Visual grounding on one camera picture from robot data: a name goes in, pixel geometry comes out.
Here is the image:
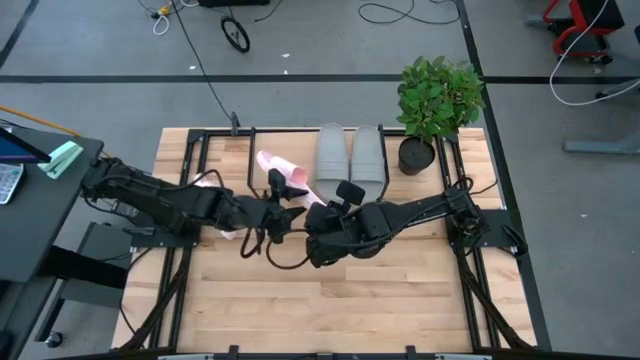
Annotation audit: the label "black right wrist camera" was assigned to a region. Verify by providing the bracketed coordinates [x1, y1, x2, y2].
[335, 179, 367, 207]

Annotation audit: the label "long white floor cable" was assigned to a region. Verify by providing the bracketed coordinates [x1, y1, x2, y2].
[549, 0, 640, 107]

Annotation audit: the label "black office desk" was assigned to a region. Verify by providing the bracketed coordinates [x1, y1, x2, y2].
[0, 124, 134, 360]

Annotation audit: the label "mint green stapler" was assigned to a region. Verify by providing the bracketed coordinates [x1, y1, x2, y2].
[37, 140, 85, 180]

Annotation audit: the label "white cable yellow plug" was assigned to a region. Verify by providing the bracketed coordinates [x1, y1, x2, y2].
[137, 0, 201, 37]

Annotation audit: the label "orange rod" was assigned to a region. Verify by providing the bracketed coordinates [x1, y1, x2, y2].
[0, 103, 84, 139]

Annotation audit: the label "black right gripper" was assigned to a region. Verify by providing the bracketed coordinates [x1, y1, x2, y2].
[305, 202, 374, 269]

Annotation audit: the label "green potted plant black pot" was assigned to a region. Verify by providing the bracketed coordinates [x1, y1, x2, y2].
[395, 54, 487, 177]

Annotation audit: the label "long black floor cable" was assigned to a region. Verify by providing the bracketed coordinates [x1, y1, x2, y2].
[169, 0, 236, 126]

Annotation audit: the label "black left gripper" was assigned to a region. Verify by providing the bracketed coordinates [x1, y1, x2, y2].
[249, 188, 310, 245]

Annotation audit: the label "laptop with blue screen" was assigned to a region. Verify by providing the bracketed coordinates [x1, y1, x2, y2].
[0, 126, 52, 165]

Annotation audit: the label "pink rubber slide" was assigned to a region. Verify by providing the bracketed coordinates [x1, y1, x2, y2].
[192, 171, 240, 242]
[255, 149, 329, 210]

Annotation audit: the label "black coiled cable ring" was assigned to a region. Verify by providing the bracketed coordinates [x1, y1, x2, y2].
[220, 15, 252, 55]

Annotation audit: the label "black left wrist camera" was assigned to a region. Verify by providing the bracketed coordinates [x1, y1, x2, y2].
[267, 168, 288, 201]

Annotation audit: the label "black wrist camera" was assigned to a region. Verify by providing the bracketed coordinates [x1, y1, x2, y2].
[267, 168, 288, 201]
[335, 179, 367, 207]

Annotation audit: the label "red and black cart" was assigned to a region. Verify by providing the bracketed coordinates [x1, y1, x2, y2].
[542, 0, 626, 65]

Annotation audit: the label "wooden shelf black metal frame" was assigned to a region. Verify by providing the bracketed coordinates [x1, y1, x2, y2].
[247, 124, 391, 202]

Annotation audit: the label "black aluminium rig frame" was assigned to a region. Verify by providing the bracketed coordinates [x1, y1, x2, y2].
[117, 124, 551, 360]

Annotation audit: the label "grey table foot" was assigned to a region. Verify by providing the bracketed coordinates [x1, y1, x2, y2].
[562, 132, 640, 155]
[594, 77, 640, 100]

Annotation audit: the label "grey rubber slide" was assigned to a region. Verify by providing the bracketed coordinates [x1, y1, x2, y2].
[349, 124, 387, 201]
[313, 122, 350, 201]

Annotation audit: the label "white calculator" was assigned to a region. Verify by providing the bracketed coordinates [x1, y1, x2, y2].
[0, 162, 25, 206]

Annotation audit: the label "black curved floor cable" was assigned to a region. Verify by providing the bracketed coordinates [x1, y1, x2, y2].
[357, 0, 461, 26]

